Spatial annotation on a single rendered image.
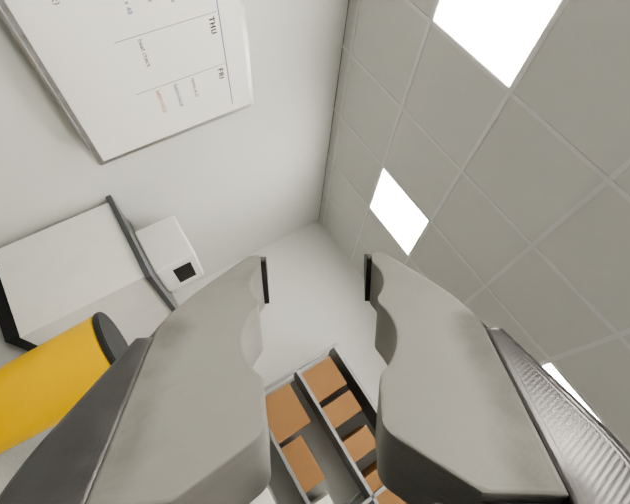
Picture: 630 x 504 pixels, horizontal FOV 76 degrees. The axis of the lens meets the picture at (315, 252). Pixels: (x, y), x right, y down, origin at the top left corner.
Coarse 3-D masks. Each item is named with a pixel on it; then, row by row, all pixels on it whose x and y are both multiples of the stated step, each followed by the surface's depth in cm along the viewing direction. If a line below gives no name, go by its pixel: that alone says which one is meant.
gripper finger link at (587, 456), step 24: (504, 336) 9; (504, 360) 8; (528, 360) 8; (528, 384) 8; (552, 384) 8; (528, 408) 7; (552, 408) 7; (576, 408) 7; (552, 432) 7; (576, 432) 7; (600, 432) 7; (552, 456) 6; (576, 456) 6; (600, 456) 6; (624, 456) 6; (576, 480) 6; (600, 480) 6; (624, 480) 6
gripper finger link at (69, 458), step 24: (120, 360) 9; (96, 384) 8; (120, 384) 8; (72, 408) 7; (96, 408) 7; (120, 408) 7; (72, 432) 7; (96, 432) 7; (48, 456) 7; (72, 456) 7; (96, 456) 7; (24, 480) 6; (48, 480) 6; (72, 480) 6
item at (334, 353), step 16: (320, 352) 380; (336, 352) 383; (272, 384) 365; (304, 384) 366; (352, 384) 388; (368, 400) 364; (320, 416) 370; (368, 416) 393; (336, 448) 380; (288, 464) 337; (352, 464) 340; (304, 496) 327; (368, 496) 342
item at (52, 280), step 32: (64, 224) 273; (96, 224) 275; (128, 224) 299; (160, 224) 308; (0, 256) 260; (32, 256) 261; (64, 256) 263; (96, 256) 264; (128, 256) 265; (160, 256) 296; (192, 256) 301; (0, 288) 256; (32, 288) 252; (64, 288) 253; (96, 288) 254; (128, 288) 260; (160, 288) 277; (0, 320) 247; (32, 320) 243; (64, 320) 249; (128, 320) 294; (160, 320) 324
